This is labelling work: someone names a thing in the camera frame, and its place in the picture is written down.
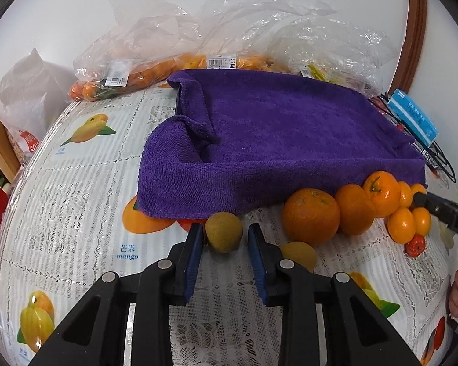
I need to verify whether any small glossy mandarin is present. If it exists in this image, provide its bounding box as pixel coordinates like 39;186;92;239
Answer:
398;181;413;208
412;207;432;237
386;207;416;245

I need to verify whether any small red fruit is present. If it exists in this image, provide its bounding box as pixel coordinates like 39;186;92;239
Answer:
405;235;426;258

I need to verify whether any orange with stem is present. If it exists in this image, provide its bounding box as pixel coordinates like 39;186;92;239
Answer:
362;171;401;218

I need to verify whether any medium orange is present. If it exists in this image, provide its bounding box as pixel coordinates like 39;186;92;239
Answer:
334;184;376;236

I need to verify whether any large orange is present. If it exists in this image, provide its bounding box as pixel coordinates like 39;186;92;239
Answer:
281;188;340;247

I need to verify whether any small brown-green longan fruit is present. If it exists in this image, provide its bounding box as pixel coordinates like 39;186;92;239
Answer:
205;212;243;254

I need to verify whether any blue tissue pack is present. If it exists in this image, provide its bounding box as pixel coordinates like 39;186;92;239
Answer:
387;89;438;147

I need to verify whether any clear bag of yellow fruit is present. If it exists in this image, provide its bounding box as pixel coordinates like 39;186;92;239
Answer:
268;16;397;98

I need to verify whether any purple terry towel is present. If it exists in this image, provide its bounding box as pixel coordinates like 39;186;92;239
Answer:
137;70;425;219

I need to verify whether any white plastic bag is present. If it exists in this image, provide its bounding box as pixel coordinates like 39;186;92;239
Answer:
0;49;76;159

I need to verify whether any clear bag of oranges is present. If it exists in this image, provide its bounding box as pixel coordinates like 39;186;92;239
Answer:
69;0;290;102

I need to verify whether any brown wooden door frame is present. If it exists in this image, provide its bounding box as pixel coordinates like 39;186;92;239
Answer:
389;0;428;93

